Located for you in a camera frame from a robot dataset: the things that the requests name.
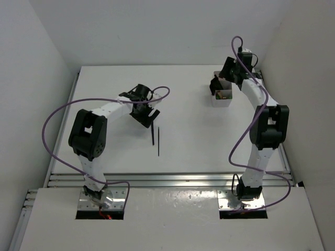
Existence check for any black angled brush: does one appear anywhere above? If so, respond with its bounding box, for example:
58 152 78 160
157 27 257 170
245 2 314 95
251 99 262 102
150 122 155 146

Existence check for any thin black eyeliner pencil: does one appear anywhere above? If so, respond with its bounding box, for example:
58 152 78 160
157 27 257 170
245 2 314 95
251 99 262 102
157 127 160 157

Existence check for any black fan brush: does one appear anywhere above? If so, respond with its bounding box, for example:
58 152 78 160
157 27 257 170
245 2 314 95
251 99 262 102
209 75 222 96

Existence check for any tan cylinder stick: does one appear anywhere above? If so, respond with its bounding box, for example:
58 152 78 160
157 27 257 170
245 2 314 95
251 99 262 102
216 90 224 97

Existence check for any green tube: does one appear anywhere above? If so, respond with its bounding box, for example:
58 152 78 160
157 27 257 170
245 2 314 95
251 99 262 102
216 96 232 100

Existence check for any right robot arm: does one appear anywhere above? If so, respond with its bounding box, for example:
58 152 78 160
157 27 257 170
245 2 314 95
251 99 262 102
219 50 289 201

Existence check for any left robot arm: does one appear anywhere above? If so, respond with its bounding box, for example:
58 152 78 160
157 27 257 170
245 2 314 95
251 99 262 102
69 84 162 203

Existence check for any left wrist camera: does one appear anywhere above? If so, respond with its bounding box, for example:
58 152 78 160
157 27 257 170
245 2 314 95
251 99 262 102
148 93 163 106

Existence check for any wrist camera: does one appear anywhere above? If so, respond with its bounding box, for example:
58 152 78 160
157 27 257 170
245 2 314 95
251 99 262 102
148 93 163 106
238 47 253 60

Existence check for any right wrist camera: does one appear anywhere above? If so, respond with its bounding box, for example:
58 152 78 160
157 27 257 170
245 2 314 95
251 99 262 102
238 47 253 60

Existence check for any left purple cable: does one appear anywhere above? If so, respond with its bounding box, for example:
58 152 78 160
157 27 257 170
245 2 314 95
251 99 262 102
41 86 171 207

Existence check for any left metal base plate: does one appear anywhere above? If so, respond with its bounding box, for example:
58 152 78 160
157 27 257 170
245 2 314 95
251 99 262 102
77 187 128 211

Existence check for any metal base plate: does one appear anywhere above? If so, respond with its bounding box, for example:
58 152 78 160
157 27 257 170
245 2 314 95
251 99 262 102
217 189 265 211
77 187 128 211

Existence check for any aluminium rail front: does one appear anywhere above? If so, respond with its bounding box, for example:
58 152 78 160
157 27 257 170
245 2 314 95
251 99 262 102
47 172 293 188

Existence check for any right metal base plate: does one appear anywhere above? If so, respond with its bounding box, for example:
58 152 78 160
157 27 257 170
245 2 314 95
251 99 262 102
217 189 265 211

